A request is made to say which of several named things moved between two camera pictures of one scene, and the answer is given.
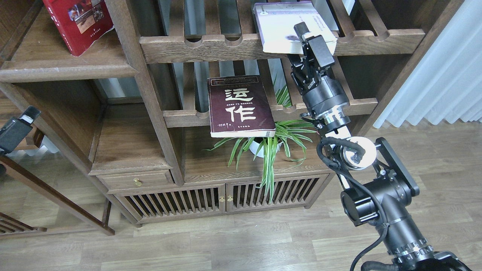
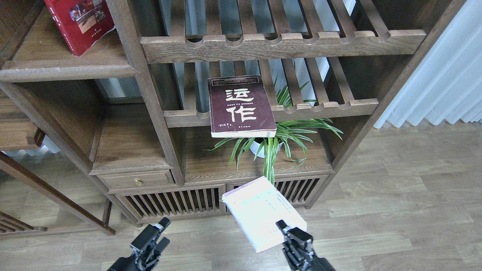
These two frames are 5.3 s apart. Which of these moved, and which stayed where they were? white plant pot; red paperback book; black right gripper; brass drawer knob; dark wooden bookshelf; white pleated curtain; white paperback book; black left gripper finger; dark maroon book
Moved: black left gripper finger; black right gripper; white paperback book
Stayed: dark wooden bookshelf; dark maroon book; white pleated curtain; brass drawer knob; red paperback book; white plant pot
